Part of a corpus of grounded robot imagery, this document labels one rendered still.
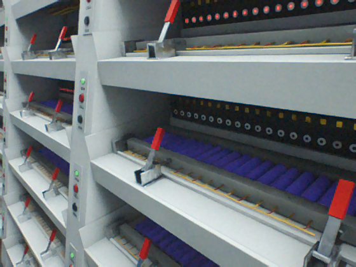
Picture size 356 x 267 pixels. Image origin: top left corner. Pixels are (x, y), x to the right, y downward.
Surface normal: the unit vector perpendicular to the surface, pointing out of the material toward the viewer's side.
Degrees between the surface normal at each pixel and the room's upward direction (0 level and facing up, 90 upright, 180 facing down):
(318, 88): 107
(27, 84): 90
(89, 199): 90
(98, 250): 17
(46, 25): 90
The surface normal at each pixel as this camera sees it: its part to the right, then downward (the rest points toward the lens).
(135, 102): 0.67, 0.20
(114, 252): -0.10, -0.93
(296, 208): -0.73, 0.30
